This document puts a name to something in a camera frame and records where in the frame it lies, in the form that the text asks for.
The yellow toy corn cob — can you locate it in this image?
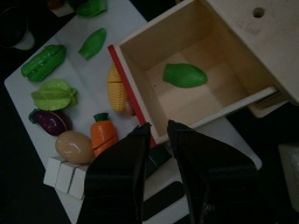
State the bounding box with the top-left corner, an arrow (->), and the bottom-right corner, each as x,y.
106,64 -> 128,114

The beige toy egg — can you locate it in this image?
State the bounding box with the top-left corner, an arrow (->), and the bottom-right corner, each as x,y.
54,129 -> 96,165

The wooden toy cabinet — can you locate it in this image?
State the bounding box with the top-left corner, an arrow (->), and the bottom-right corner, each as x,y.
201,0 -> 299,119

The white cutting board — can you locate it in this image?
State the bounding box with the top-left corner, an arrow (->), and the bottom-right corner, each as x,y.
4,0 -> 264,224

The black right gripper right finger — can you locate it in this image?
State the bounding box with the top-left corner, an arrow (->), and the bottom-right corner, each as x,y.
165,119 -> 269,224

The orange toy carrot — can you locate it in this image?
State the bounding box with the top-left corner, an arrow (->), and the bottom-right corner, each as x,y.
89,112 -> 118,158

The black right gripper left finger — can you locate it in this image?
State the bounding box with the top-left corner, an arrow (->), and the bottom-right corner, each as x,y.
76,122 -> 153,224

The purple toy eggplant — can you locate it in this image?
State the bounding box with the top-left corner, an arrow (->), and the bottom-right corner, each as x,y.
28,108 -> 73,137

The green toy leaf vegetable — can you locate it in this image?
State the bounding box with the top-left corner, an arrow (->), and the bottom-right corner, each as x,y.
74,0 -> 108,18

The white wooden block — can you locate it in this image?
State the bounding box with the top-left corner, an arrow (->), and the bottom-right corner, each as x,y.
41,156 -> 90,201

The green toy corn husk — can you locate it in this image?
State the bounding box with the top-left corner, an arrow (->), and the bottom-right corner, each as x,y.
77,27 -> 108,61
161,62 -> 209,89

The white toy piece with red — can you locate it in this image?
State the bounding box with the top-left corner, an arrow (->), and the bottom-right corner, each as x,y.
46,0 -> 76,18

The green toy cucumber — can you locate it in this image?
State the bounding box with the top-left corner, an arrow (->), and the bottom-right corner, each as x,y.
20,44 -> 68,83

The wooden drawer with red front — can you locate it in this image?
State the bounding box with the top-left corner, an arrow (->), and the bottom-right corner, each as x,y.
106,0 -> 280,148

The light green toy starfruit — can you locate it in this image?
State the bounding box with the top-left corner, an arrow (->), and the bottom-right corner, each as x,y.
30,79 -> 78,112

